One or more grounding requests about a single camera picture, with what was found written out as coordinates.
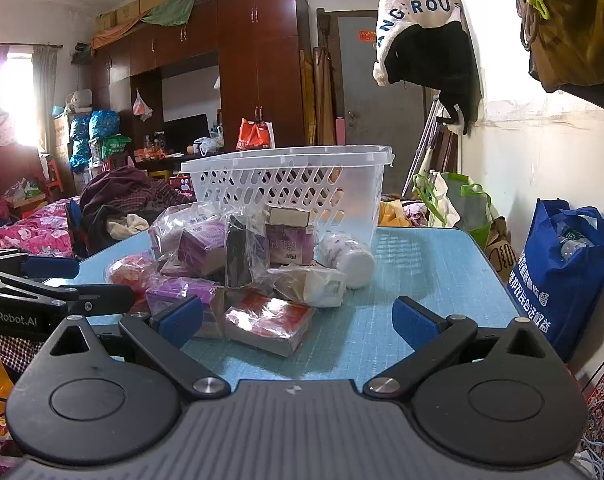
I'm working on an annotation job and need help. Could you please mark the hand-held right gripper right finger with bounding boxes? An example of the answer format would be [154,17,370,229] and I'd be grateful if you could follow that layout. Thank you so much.
[363,296,554,403]

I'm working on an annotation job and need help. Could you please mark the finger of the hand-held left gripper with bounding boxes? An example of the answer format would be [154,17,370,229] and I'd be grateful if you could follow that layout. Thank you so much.
[0,248,81,280]
[0,270,136,317]

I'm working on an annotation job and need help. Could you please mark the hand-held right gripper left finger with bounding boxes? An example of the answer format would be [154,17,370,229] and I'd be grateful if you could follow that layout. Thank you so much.
[44,294,231,402]

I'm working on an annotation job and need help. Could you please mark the pink red snack packet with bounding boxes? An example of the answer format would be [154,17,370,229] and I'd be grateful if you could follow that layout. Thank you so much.
[104,254,159,302]

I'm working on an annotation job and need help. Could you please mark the purple and white box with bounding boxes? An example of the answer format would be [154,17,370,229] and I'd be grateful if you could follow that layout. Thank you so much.
[178,230,229,277]

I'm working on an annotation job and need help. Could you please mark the pink and white box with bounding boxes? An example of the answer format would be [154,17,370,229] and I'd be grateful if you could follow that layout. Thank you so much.
[223,292,316,357]

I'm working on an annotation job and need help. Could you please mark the white plastic lattice basket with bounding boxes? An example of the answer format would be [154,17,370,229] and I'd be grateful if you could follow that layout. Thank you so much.
[181,145,394,273]

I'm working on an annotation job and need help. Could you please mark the purple box in plastic wrap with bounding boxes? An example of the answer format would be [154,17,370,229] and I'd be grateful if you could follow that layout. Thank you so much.
[146,277,226,338]

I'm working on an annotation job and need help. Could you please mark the pink floral bedding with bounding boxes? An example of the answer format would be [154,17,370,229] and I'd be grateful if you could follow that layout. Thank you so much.
[0,197,83,262]

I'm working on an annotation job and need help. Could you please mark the blue grid table mat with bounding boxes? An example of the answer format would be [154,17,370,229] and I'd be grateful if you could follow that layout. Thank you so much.
[74,227,523,395]

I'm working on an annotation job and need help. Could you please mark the black bottle in plastic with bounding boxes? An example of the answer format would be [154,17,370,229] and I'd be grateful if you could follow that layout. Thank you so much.
[225,214,256,289]

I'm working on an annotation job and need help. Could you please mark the white floral print bottle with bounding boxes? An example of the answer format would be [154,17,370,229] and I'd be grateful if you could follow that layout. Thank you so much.
[318,232,377,289]

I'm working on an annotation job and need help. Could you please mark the clear plastic bag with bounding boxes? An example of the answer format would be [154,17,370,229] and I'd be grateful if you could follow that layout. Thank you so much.
[149,202,234,279]

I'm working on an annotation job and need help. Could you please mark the dark purple clothes pile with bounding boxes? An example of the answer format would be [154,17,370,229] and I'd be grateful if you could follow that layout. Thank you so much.
[79,166,199,257]

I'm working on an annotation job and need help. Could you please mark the white box in plastic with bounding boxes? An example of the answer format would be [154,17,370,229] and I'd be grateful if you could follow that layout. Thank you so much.
[272,265,347,309]

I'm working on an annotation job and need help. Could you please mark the yellow patterned cloth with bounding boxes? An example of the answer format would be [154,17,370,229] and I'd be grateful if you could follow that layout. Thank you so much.
[378,198,434,229]

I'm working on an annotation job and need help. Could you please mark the brown paper bag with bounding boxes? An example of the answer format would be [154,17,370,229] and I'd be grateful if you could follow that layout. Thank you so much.
[484,216,516,282]

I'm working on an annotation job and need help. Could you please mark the green and white tote bag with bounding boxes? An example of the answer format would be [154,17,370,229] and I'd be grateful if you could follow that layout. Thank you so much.
[413,172,493,249]

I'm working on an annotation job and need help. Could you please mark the tall purple carton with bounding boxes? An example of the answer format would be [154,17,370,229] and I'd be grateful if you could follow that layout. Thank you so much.
[265,222,317,266]

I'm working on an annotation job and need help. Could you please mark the blue shopping bag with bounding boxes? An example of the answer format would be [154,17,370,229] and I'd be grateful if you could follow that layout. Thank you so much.
[507,199,604,362]

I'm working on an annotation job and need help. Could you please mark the blue plastic bags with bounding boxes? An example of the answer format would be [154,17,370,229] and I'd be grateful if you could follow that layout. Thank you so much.
[69,110,121,174]

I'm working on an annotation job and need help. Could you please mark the small grey white box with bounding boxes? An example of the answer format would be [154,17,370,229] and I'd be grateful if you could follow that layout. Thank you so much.
[264,204,311,227]

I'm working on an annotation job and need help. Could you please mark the metal crutches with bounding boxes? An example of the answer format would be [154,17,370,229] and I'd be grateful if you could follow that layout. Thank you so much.
[402,94,446,197]

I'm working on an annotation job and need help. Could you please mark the window curtain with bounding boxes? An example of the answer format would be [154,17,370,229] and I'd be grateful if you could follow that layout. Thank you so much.
[0,44,59,161]

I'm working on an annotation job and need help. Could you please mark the black television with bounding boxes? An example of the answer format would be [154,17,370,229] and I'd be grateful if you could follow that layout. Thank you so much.
[164,114,212,154]

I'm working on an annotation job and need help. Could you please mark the white hanging plastic bag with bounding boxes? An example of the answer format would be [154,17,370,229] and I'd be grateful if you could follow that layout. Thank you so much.
[132,88,153,122]

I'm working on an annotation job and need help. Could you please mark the orange plastic bag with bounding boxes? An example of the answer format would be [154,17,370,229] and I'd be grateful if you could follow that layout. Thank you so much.
[236,117,276,152]

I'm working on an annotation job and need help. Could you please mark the grey door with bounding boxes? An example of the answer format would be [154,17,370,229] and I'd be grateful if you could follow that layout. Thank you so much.
[337,10,429,197]

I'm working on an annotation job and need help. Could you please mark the wooden boards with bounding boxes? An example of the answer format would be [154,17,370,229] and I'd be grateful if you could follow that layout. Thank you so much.
[301,7,341,147]

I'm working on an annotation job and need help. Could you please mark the black hanging garment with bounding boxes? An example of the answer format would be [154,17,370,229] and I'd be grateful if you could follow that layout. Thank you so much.
[384,22,484,136]

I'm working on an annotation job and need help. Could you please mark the brown wooden wardrobe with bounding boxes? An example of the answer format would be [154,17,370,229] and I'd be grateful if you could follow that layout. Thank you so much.
[91,0,311,162]

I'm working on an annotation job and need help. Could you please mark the medium cardboard box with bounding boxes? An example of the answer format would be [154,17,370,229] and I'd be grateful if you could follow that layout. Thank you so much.
[115,0,142,25]

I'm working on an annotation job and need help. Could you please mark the green cloth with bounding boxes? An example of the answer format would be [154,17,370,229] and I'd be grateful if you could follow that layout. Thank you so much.
[141,0,256,29]

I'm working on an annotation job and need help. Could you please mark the white printed tote bag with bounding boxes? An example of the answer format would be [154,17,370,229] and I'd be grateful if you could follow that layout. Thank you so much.
[373,0,464,86]

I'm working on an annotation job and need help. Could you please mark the brown hanging bag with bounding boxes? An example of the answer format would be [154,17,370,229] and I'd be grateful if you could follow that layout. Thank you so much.
[513,0,604,94]

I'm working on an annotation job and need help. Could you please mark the brown coiled rope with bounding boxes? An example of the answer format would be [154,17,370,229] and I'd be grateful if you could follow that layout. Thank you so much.
[513,0,547,52]

